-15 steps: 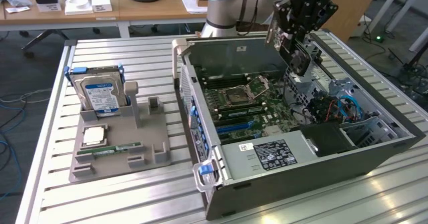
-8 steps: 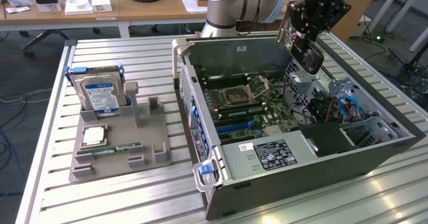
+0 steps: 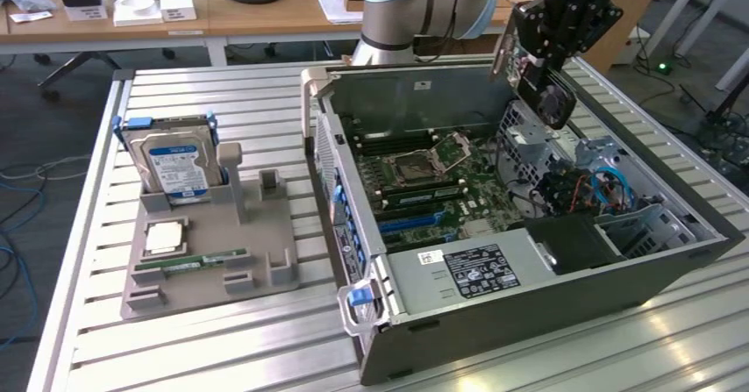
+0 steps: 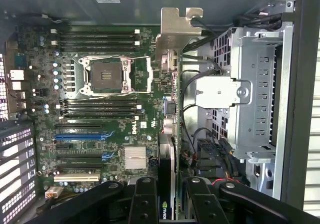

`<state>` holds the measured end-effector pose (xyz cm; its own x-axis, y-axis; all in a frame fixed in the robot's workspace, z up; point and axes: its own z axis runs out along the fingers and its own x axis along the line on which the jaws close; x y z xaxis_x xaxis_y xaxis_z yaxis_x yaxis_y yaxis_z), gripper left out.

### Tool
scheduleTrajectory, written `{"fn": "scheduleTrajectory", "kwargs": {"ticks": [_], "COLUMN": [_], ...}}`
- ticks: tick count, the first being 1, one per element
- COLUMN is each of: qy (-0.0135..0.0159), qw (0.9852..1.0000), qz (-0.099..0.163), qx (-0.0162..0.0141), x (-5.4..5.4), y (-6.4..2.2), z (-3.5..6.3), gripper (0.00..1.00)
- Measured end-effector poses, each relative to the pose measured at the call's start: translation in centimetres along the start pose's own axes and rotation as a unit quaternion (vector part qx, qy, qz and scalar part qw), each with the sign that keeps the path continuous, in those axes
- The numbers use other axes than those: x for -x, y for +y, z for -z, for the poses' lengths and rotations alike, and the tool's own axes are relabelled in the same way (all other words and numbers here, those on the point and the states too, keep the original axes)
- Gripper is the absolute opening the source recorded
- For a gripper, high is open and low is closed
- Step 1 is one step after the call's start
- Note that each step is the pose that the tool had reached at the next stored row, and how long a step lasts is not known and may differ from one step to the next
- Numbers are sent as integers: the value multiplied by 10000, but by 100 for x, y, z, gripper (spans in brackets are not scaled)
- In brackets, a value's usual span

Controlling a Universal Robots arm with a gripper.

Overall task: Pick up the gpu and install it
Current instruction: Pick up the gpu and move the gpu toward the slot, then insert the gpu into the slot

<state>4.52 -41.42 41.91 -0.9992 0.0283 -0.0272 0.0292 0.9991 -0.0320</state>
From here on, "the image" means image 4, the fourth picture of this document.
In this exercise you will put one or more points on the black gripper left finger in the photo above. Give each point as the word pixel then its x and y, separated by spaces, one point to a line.
pixel 143 204

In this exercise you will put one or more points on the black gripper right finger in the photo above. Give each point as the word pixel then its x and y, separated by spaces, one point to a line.
pixel 207 206

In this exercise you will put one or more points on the silver chipset heatsink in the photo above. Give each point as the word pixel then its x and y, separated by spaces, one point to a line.
pixel 135 157

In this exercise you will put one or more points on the black power connector bundle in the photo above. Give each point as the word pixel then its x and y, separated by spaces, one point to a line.
pixel 212 156

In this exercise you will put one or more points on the white expansion slot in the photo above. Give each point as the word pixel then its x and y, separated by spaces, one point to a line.
pixel 76 177

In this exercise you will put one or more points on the black expansion slot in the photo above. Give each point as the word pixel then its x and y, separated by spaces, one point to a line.
pixel 78 126
pixel 80 166

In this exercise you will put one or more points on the green motherboard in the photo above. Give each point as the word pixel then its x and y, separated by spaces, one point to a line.
pixel 120 128

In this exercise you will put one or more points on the white power connector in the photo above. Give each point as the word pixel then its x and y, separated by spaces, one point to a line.
pixel 53 192

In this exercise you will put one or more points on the blue expansion slot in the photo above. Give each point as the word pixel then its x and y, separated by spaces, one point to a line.
pixel 80 137

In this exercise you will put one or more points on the black RAM slot bank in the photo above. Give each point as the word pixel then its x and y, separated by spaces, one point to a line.
pixel 97 39
pixel 100 108

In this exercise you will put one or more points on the silver perforated disk bay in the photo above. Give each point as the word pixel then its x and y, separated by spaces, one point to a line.
pixel 255 96

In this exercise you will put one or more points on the open dark PC case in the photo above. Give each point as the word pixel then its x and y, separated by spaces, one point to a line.
pixel 292 108

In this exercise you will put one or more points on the CPU socket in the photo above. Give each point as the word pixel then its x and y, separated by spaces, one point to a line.
pixel 106 75

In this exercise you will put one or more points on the white case sticker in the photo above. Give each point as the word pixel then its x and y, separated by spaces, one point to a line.
pixel 107 0

